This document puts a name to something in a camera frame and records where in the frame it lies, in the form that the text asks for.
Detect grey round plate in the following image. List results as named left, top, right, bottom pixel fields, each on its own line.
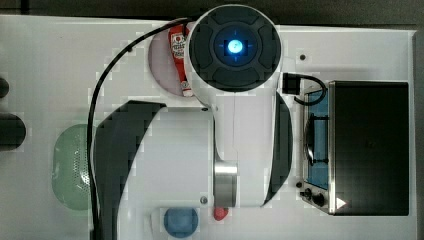
left=148, top=28, right=184, bottom=97

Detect blue cup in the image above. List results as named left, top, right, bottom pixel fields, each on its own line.
left=163, top=208, right=199, bottom=239

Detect red ketchup bottle toy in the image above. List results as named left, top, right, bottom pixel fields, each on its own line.
left=168, top=24, right=193, bottom=97

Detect small black cylinder holder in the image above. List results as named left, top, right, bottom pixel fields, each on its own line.
left=0, top=78, right=10, bottom=98

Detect black toaster oven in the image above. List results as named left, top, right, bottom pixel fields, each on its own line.
left=300, top=81, right=410, bottom=216

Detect green oval colander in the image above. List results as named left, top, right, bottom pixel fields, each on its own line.
left=52, top=124, right=90, bottom=211

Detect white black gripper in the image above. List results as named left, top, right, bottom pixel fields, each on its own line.
left=282, top=73, right=301, bottom=95

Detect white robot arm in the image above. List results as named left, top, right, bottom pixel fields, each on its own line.
left=93, top=5, right=293, bottom=240

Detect red strawberry toy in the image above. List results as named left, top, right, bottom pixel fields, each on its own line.
left=213, top=207, right=229, bottom=221

